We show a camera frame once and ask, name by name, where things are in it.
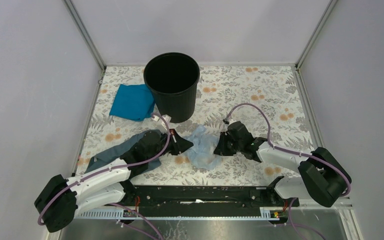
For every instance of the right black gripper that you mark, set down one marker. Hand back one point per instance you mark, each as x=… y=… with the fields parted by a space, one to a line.
x=221 y=149

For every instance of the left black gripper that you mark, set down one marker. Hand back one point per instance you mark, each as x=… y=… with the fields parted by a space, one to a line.
x=179 y=144

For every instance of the light blue trash bag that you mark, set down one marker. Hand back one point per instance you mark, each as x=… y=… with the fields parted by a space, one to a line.
x=201 y=154

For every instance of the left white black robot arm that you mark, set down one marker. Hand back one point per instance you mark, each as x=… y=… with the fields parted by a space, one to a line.
x=107 y=177

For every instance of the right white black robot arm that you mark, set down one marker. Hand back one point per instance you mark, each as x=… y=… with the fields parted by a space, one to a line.
x=321 y=177

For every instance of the bright blue trash bag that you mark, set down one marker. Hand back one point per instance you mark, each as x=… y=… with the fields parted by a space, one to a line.
x=133 y=102

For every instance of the grey blue trash bag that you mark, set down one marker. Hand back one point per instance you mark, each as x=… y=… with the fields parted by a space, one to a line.
x=109 y=155

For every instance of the black plastic trash bin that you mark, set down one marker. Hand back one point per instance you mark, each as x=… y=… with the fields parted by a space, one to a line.
x=173 y=79

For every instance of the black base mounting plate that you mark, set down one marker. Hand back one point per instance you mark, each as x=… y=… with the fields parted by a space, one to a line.
x=152 y=196

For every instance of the floral patterned table mat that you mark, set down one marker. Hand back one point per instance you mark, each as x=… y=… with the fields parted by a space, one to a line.
x=264 y=98

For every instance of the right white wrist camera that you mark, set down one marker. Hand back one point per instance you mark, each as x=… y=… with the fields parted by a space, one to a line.
x=229 y=121

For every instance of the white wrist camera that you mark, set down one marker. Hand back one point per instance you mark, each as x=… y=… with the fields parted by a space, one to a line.
x=229 y=121
x=161 y=121

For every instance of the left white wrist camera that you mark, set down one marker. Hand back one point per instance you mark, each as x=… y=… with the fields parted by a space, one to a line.
x=161 y=121

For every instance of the white slotted cable duct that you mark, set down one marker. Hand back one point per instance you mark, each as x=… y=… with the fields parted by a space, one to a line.
x=183 y=212

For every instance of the right aluminium frame post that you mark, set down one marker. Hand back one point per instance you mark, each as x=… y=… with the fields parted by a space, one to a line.
x=321 y=23

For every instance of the aluminium frame post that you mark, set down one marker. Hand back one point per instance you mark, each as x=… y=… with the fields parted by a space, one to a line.
x=321 y=23
x=74 y=14

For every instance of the left aluminium frame post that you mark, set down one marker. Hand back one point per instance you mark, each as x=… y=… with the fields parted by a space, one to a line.
x=74 y=14

